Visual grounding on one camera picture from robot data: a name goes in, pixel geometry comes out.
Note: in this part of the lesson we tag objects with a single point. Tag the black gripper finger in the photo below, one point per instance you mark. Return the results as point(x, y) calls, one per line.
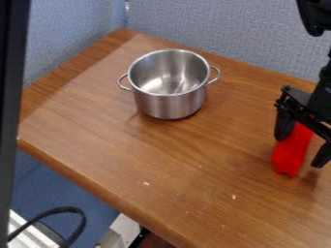
point(284, 123)
point(323, 156)

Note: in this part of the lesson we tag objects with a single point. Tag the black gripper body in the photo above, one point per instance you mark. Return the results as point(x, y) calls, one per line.
point(311, 107)

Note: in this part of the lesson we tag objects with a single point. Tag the red plastic block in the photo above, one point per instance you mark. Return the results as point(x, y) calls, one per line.
point(289, 152)

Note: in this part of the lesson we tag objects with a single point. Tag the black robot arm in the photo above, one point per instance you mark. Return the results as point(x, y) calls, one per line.
point(315, 15)

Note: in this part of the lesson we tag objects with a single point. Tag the white appliance with black part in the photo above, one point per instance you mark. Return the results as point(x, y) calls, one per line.
point(37, 236)

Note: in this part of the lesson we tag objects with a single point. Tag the metal pot with handles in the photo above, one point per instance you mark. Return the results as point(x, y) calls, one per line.
point(168, 81)

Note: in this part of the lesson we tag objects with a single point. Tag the white table leg bracket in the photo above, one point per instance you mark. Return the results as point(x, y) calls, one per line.
point(124, 234)

